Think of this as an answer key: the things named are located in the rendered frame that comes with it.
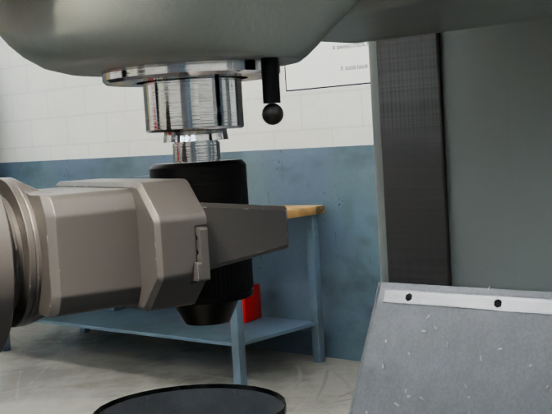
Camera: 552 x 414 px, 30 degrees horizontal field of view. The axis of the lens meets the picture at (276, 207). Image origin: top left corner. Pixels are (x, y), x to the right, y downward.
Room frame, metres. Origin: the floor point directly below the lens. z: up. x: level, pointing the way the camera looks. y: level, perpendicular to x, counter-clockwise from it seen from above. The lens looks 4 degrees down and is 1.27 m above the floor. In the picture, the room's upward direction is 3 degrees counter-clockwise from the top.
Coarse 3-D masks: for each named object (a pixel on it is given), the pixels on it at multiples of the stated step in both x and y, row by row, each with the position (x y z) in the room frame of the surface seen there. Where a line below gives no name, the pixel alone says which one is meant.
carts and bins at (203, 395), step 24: (192, 384) 2.70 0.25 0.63; (216, 384) 2.70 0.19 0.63; (240, 384) 2.67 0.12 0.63; (120, 408) 2.60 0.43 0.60; (144, 408) 2.65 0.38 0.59; (168, 408) 2.68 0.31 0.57; (192, 408) 2.69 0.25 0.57; (216, 408) 2.69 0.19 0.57; (240, 408) 2.67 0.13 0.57; (264, 408) 2.61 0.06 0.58
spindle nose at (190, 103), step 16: (160, 80) 0.48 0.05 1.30; (176, 80) 0.48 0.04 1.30; (192, 80) 0.48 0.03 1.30; (208, 80) 0.48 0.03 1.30; (224, 80) 0.48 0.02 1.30; (240, 80) 0.49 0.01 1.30; (144, 96) 0.49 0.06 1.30; (160, 96) 0.48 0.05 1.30; (176, 96) 0.48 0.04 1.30; (192, 96) 0.48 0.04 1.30; (208, 96) 0.48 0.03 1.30; (224, 96) 0.48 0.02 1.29; (240, 96) 0.49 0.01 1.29; (160, 112) 0.48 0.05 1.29; (176, 112) 0.48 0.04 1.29; (192, 112) 0.48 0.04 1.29; (208, 112) 0.48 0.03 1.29; (224, 112) 0.48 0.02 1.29; (240, 112) 0.49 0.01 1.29; (160, 128) 0.48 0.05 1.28; (176, 128) 0.48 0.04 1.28; (192, 128) 0.48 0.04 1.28; (208, 128) 0.48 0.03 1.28; (224, 128) 0.48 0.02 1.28
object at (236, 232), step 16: (208, 208) 0.46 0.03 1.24; (224, 208) 0.47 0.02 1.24; (240, 208) 0.47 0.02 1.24; (256, 208) 0.48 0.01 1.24; (272, 208) 0.48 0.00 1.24; (208, 224) 0.46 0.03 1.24; (224, 224) 0.47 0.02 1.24; (240, 224) 0.47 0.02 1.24; (256, 224) 0.48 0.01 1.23; (272, 224) 0.48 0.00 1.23; (224, 240) 0.47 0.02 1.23; (240, 240) 0.47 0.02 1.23; (256, 240) 0.48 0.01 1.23; (272, 240) 0.48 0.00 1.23; (224, 256) 0.47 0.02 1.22; (240, 256) 0.47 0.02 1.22
